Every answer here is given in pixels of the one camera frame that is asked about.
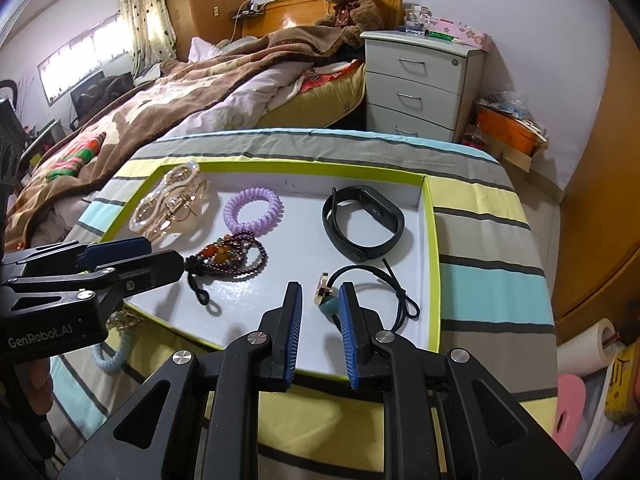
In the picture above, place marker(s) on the wooden headboard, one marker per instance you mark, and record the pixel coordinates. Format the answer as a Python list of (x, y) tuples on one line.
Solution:
[(295, 15)]

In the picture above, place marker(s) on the red patterned pillow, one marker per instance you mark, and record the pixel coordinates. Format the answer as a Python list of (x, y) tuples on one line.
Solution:
[(325, 77)]

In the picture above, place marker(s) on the window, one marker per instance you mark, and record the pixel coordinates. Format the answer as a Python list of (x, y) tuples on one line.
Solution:
[(80, 55)]

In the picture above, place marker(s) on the person's left hand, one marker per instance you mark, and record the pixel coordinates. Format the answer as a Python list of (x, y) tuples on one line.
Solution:
[(39, 385)]

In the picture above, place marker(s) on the lime green shallow box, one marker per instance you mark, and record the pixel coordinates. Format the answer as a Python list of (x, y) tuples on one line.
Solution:
[(300, 260)]

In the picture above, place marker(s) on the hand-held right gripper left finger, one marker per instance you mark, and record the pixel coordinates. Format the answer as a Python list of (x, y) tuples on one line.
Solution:
[(290, 335)]

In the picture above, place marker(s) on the clear plastic bag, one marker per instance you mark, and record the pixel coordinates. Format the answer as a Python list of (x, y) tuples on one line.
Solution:
[(505, 105)]

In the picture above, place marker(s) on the black fitness band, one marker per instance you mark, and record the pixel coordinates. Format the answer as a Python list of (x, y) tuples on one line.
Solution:
[(372, 200)]

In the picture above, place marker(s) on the large wooden wardrobe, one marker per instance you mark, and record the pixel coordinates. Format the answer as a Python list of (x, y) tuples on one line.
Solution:
[(605, 185)]

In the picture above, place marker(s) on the white paper roll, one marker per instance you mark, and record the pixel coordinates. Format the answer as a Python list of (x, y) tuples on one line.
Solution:
[(582, 350)]

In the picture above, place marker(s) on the brown teddy bear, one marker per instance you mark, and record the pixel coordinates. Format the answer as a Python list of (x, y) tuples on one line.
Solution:
[(350, 10)]

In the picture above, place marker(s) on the patterned curtain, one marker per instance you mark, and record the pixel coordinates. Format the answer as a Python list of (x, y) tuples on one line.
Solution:
[(147, 20)]

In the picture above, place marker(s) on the striped bedsheet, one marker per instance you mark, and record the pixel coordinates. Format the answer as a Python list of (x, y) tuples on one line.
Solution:
[(480, 275)]

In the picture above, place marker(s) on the pink stool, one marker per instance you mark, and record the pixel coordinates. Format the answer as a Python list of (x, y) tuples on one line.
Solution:
[(570, 410)]

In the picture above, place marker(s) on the power strip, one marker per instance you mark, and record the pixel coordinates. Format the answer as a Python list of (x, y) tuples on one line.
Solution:
[(245, 11)]

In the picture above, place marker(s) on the white nightstand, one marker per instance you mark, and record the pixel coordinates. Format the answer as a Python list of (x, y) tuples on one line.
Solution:
[(415, 90)]

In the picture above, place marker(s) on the translucent beige hair claw clip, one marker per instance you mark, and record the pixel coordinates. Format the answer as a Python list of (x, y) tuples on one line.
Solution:
[(172, 232)]

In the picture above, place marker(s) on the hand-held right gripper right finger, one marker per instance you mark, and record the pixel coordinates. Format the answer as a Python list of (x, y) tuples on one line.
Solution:
[(350, 335)]

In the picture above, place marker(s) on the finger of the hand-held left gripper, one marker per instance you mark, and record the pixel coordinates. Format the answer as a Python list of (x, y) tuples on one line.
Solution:
[(145, 270), (120, 250)]

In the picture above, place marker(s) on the yellow box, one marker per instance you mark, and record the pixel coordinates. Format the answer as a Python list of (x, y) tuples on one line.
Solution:
[(625, 385)]

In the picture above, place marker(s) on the dark chair with clothes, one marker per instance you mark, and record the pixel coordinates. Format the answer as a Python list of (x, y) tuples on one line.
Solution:
[(100, 92)]

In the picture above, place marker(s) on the clear glass cup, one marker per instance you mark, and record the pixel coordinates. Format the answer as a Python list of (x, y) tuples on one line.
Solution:
[(417, 20)]

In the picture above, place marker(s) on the green pen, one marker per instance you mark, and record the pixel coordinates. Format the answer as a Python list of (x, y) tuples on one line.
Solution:
[(439, 35)]

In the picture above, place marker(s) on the pink floral tissue box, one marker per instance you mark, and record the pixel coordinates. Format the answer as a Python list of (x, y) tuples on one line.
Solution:
[(465, 35)]

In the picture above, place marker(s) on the brown fleece blanket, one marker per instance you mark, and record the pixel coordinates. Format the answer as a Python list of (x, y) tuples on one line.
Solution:
[(190, 95)]

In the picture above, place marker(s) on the orange storage box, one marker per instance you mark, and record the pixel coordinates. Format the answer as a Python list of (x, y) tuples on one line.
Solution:
[(505, 132)]

